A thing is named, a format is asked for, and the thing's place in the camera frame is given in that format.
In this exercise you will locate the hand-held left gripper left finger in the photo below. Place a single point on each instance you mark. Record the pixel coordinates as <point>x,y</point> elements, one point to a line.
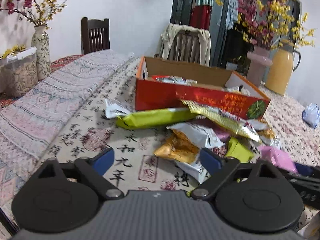
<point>102,161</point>

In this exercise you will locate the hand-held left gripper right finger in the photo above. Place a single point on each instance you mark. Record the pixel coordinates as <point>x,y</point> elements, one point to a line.
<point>210,162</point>

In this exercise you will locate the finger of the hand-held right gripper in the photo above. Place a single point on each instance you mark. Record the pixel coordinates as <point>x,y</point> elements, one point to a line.
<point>303,169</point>
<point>307,181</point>

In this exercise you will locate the white grey packet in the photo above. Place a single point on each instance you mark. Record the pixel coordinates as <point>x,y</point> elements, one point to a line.
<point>192,171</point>

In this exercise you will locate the pink packet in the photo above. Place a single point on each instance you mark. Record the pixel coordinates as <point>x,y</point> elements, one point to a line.
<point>280,158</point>

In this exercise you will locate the white packet orange cracker picture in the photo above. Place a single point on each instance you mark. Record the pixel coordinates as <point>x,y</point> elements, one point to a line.
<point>180,147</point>

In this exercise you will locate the gold striped long packet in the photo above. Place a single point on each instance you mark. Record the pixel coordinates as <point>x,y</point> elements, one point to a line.
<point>225,122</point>

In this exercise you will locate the small orange packet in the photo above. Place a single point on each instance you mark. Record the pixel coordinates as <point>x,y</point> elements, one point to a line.
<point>265,133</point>

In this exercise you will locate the red cardboard box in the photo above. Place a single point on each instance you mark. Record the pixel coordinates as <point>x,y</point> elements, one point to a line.
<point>160,97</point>

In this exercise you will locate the blue white plastic bag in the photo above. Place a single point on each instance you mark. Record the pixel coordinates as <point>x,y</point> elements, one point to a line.
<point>312,115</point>

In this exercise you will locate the pink grey patterned cloth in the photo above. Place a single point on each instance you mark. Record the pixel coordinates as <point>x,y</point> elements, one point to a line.
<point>62,87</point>

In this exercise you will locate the yellow thermos jug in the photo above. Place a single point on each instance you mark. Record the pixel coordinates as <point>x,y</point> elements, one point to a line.
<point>280,72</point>

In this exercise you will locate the red patterned tablecloth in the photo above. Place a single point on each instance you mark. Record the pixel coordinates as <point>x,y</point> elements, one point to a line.
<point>62,61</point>

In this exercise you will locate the pink vase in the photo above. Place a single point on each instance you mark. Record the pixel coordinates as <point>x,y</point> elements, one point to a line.
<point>257,65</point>

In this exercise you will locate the clear plastic seed container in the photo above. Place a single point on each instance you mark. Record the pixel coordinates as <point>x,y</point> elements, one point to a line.
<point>22,77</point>

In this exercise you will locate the brown slatted wooden chair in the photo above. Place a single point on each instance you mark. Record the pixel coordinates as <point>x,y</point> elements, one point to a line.
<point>186,46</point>

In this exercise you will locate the small floral ceramic vase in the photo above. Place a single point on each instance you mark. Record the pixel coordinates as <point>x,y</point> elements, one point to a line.
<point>41,55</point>

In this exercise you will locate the dark wooden chair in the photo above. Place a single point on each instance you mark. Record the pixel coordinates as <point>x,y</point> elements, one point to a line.
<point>95,37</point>

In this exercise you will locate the chair with beige jacket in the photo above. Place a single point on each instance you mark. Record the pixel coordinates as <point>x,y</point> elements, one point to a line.
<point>166,42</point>

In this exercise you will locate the yellow flower sprig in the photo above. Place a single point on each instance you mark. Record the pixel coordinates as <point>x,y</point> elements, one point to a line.
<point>10,52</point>

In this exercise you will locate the dark framed glass door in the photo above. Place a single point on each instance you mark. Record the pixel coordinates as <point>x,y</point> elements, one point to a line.
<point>180,5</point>

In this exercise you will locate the yellow and pink flower branches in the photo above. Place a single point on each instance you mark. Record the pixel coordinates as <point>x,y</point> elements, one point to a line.
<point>252,7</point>

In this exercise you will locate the yellow red blossom twigs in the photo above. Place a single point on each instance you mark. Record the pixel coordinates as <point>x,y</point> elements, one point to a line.
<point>47,5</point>

